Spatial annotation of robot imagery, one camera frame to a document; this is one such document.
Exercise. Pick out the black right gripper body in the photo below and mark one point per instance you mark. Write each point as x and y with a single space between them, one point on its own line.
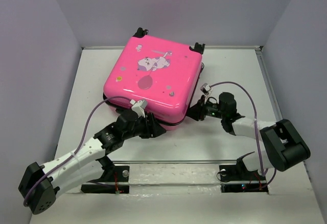
213 110

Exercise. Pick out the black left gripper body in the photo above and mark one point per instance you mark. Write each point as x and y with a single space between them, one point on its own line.
139 129

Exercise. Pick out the pink hard-shell suitcase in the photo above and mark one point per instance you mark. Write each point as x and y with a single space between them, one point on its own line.
162 72

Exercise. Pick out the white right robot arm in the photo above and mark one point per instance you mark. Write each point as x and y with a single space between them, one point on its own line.
284 147

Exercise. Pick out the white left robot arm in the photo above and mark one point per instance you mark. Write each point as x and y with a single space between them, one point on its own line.
42 184

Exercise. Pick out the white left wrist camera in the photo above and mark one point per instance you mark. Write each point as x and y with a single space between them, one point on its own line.
139 107

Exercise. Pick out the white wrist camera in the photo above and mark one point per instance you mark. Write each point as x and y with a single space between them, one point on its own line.
206 89
139 107

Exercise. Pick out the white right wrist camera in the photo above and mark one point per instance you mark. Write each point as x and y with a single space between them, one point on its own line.
206 89

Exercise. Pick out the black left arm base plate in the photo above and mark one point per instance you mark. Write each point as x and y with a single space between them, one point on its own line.
116 182

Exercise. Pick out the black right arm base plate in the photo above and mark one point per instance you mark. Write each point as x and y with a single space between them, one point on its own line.
234 182

